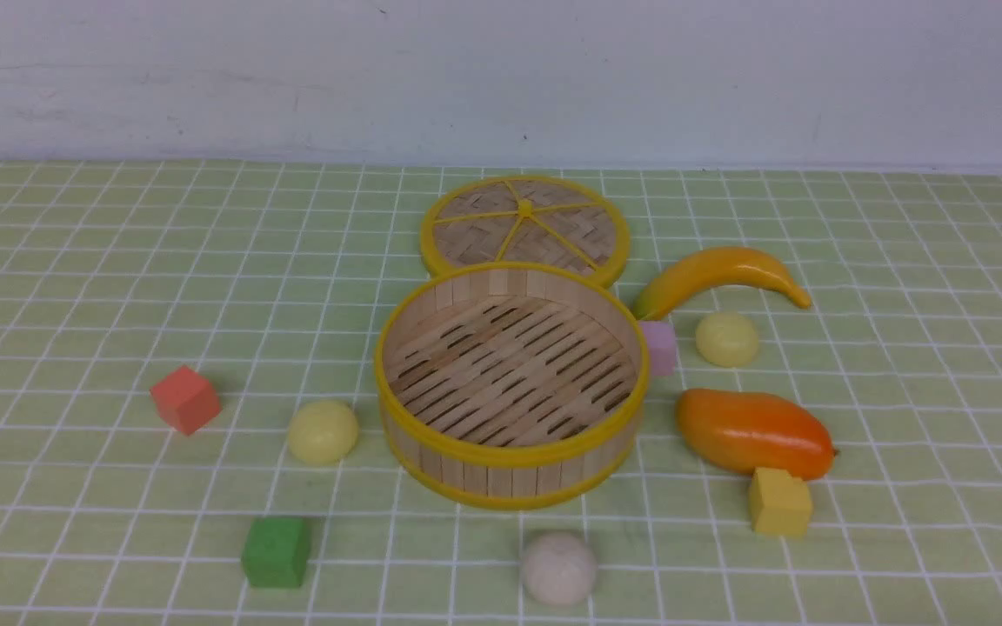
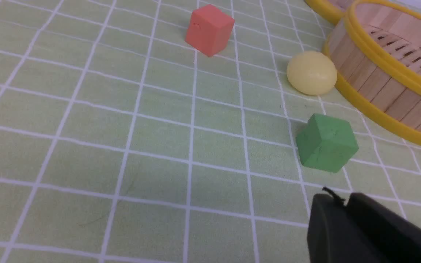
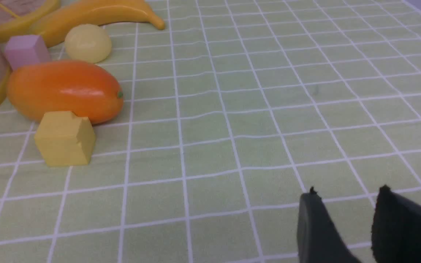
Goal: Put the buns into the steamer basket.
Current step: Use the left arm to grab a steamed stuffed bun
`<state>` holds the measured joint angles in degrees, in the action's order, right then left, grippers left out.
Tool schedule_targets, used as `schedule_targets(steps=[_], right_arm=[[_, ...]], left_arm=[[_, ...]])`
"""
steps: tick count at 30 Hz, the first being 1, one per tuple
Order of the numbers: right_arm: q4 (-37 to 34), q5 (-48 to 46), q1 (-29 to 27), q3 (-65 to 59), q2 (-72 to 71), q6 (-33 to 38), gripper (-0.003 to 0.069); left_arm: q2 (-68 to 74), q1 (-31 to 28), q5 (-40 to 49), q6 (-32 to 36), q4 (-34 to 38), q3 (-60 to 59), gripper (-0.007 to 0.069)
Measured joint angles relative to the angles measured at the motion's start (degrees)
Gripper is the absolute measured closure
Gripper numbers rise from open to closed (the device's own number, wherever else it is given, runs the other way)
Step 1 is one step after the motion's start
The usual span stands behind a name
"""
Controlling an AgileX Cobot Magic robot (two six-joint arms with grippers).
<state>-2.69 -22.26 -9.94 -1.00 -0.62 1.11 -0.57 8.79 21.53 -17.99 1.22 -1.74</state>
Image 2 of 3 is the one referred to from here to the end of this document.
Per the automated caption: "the red foam cube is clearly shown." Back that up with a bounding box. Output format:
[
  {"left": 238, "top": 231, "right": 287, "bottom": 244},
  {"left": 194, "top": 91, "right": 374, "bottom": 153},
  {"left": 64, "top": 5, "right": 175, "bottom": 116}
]
[{"left": 185, "top": 4, "right": 235, "bottom": 57}]

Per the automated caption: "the green foam cube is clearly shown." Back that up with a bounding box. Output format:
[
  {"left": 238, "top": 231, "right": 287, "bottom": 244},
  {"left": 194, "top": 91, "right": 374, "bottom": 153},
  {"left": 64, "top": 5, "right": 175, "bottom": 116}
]
[{"left": 296, "top": 113, "right": 359, "bottom": 173}]

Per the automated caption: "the pale yellow bun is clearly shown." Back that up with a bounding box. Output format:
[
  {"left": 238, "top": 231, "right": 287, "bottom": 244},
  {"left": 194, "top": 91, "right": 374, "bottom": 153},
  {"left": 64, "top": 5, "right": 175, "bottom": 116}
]
[{"left": 286, "top": 50, "right": 337, "bottom": 96}]

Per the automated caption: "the green checkered tablecloth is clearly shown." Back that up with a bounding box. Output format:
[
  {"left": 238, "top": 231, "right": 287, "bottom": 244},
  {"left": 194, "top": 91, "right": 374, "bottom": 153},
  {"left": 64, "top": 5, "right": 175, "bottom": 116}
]
[{"left": 0, "top": 0, "right": 421, "bottom": 263}]

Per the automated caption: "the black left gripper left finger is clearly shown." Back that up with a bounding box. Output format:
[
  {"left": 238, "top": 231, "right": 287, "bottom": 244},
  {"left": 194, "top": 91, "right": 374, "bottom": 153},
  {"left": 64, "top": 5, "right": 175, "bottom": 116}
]
[{"left": 307, "top": 187, "right": 381, "bottom": 263}]

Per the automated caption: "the bamboo steamer tray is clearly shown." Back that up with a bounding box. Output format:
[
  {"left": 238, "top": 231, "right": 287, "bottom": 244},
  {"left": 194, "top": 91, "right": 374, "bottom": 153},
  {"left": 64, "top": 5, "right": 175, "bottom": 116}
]
[{"left": 323, "top": 0, "right": 421, "bottom": 145}]

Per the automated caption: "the bamboo steamer lid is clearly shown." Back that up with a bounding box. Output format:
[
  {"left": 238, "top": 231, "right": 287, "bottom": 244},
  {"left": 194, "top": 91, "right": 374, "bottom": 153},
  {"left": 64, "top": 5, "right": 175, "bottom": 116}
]
[{"left": 305, "top": 0, "right": 355, "bottom": 25}]

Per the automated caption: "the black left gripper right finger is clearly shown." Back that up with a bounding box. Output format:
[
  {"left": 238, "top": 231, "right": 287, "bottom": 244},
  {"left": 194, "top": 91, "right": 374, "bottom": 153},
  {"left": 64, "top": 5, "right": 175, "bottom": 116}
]
[{"left": 346, "top": 193, "right": 421, "bottom": 263}]

